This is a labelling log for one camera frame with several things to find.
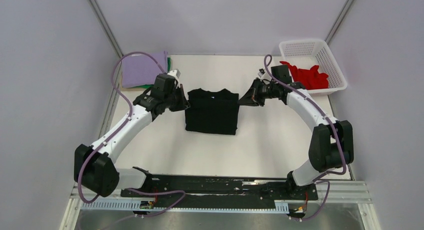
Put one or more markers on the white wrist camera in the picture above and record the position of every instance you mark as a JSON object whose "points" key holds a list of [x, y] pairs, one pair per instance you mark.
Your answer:
{"points": [[176, 74], [263, 75]]}

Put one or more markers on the white plastic basket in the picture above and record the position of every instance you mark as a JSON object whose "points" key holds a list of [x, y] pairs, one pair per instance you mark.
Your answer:
{"points": [[306, 53]]}

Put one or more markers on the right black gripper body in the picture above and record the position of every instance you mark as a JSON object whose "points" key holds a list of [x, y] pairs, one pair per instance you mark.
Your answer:
{"points": [[265, 91]]}

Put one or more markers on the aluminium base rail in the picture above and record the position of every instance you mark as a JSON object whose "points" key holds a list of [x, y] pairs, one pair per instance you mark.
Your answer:
{"points": [[329, 192]]}

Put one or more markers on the red t shirt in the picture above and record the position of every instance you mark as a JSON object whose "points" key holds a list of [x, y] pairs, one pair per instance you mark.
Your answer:
{"points": [[311, 78]]}

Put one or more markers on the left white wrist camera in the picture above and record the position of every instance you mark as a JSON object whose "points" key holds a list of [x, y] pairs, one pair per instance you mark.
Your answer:
{"points": [[176, 74]]}

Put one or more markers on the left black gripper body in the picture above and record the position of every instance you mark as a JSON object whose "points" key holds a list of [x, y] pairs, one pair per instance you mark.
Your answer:
{"points": [[172, 99]]}

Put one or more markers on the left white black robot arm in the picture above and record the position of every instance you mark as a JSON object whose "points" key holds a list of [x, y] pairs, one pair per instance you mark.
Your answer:
{"points": [[94, 165]]}

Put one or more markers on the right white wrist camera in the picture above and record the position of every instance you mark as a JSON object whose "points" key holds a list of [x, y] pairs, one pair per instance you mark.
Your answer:
{"points": [[263, 75]]}

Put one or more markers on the folded purple t shirt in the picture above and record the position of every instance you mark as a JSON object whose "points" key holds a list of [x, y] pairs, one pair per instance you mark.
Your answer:
{"points": [[139, 70]]}

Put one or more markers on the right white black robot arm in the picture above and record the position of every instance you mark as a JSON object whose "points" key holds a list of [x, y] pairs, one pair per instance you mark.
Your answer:
{"points": [[331, 147]]}

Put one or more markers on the black t shirt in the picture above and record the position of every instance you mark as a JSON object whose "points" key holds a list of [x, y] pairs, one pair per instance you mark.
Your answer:
{"points": [[212, 112]]}

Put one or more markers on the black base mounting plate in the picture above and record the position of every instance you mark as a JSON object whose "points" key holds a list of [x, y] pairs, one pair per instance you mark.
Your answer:
{"points": [[225, 192]]}

